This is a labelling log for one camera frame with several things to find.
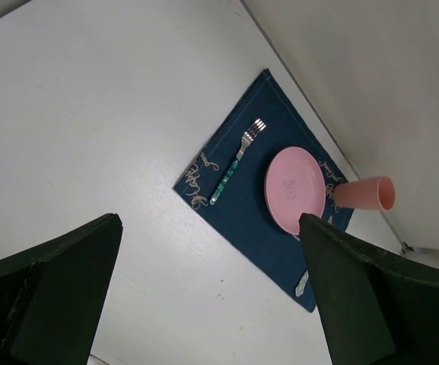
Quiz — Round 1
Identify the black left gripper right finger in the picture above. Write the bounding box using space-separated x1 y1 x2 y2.
299 214 439 364

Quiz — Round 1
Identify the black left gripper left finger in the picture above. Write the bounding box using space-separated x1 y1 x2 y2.
0 214 122 364

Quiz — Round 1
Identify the pink plastic cup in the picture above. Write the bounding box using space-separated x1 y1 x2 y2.
333 176 396 211

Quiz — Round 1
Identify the pink plastic plate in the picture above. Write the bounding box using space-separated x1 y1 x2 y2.
264 147 326 236

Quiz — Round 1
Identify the dark blue cloth placemat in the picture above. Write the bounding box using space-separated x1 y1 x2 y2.
174 69 353 312

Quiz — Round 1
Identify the fork with green handle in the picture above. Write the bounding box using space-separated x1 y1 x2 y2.
209 119 267 205

